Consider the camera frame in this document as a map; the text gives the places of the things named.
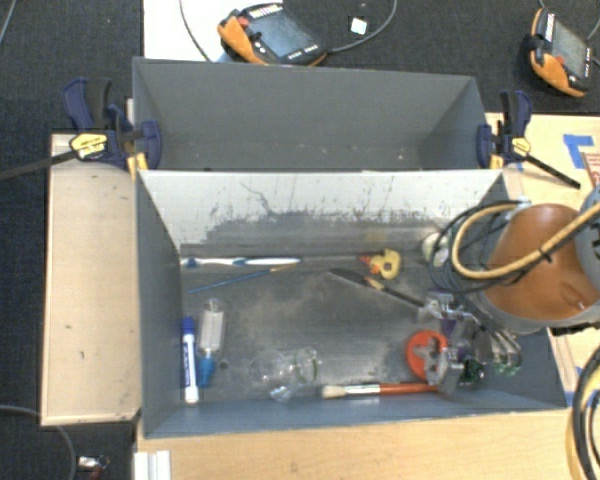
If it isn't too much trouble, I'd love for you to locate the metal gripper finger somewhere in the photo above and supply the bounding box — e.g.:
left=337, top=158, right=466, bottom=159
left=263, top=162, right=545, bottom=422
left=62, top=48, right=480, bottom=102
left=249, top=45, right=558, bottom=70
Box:
left=425, top=338, right=464, bottom=395
left=418, top=291, right=457, bottom=323

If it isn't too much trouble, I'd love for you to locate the orange round disc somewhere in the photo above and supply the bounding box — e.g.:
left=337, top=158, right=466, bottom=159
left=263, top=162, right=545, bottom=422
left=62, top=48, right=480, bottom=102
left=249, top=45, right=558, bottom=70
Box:
left=405, top=330, right=450, bottom=382

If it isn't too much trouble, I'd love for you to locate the white round object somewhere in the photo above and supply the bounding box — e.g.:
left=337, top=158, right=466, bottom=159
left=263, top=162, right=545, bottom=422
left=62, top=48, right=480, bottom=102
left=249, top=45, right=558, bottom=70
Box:
left=421, top=231, right=454, bottom=269

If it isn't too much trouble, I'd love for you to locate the yellow toy duck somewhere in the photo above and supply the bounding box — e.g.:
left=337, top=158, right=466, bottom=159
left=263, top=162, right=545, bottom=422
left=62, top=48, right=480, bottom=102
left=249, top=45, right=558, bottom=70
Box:
left=358, top=248, right=404, bottom=282

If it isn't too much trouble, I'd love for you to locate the grey metal bin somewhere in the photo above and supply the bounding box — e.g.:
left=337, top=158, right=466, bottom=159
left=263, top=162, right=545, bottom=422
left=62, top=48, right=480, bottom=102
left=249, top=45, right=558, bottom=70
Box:
left=130, top=56, right=569, bottom=440

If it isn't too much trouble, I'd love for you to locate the clear glass cup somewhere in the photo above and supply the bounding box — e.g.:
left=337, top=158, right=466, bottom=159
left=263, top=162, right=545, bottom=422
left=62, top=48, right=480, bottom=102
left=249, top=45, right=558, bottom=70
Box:
left=258, top=347, right=322, bottom=404

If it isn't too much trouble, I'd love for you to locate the white and blue toothbrush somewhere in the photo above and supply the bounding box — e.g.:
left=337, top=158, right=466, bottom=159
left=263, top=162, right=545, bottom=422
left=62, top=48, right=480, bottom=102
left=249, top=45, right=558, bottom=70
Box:
left=179, top=256, right=302, bottom=270

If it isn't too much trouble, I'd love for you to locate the thin blue stick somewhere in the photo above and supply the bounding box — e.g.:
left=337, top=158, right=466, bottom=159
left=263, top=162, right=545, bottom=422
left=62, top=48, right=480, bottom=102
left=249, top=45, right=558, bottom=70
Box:
left=187, top=263, right=301, bottom=295

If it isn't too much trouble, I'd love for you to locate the clear syringe with blue tip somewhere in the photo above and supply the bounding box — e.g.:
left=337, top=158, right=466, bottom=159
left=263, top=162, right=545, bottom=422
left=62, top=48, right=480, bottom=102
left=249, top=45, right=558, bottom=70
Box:
left=196, top=298, right=228, bottom=389

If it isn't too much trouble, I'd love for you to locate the blue and white marker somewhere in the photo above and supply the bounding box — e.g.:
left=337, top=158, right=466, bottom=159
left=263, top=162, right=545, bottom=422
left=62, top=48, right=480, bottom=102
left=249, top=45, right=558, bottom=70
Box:
left=180, top=315, right=201, bottom=405

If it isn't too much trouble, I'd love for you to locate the pale wood board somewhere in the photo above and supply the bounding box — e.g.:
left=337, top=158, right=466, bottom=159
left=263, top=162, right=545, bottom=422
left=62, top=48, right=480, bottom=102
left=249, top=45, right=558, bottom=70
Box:
left=40, top=132, right=143, bottom=427

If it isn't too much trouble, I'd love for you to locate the orange handled paint brush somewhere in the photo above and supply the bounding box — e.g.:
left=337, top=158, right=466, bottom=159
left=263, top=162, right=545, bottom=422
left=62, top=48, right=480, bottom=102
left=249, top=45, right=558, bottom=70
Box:
left=320, top=382, right=440, bottom=400

